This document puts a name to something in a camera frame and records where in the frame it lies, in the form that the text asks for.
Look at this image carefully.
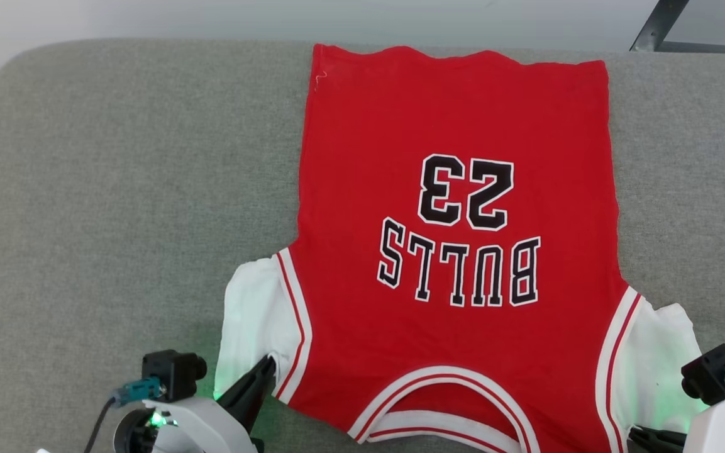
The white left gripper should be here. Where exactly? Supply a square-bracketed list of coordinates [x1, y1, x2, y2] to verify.
[114, 354, 278, 453]

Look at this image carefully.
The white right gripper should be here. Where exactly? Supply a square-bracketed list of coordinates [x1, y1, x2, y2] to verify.
[628, 384, 725, 453]

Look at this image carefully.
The red Bulls 23 jersey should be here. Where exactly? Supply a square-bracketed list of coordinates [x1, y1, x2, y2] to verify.
[213, 43, 709, 453]

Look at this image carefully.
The teal left camera connector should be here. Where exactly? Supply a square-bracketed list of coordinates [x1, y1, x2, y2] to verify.
[120, 377, 165, 405]

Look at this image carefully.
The thin black cable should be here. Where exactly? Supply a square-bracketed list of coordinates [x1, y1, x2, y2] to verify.
[82, 395, 119, 453]

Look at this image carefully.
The dark metal frame bar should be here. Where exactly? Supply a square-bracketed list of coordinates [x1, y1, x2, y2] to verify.
[629, 0, 725, 55]

